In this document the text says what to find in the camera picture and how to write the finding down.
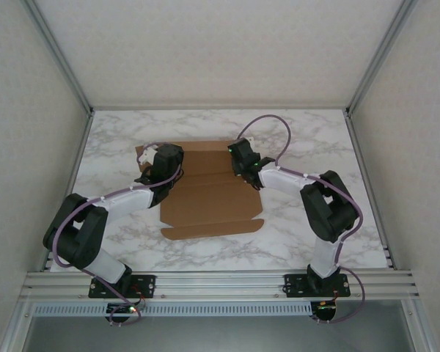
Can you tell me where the brown cardboard box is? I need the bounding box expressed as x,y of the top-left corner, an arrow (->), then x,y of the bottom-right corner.
134,140 -> 265,242

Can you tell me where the thin grey table edge strip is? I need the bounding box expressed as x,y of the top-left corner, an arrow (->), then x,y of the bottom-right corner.
90,105 -> 350,112

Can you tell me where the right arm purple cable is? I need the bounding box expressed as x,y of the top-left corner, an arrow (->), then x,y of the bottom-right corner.
238,113 -> 366,326

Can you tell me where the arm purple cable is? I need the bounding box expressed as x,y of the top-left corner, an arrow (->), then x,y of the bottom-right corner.
53,161 -> 186,326
238,113 -> 366,326

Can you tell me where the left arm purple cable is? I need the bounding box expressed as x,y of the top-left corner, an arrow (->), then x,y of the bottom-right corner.
53,161 -> 186,326

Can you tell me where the aluminium table side rail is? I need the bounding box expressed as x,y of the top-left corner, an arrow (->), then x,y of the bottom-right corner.
344,111 -> 396,271
40,109 -> 97,273

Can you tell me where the wide aluminium base rail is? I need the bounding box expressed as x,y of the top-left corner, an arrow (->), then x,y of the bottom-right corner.
20,270 -> 421,302

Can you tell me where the aluminium frame post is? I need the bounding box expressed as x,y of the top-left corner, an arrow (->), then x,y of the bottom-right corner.
21,0 -> 95,114
344,0 -> 419,115

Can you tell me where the grey slotted cable duct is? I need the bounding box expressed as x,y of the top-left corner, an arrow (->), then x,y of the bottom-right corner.
34,302 -> 312,318

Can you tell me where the short aluminium frame leg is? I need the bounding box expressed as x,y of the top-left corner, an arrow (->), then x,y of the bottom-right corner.
401,298 -> 440,352
0,298 -> 36,352

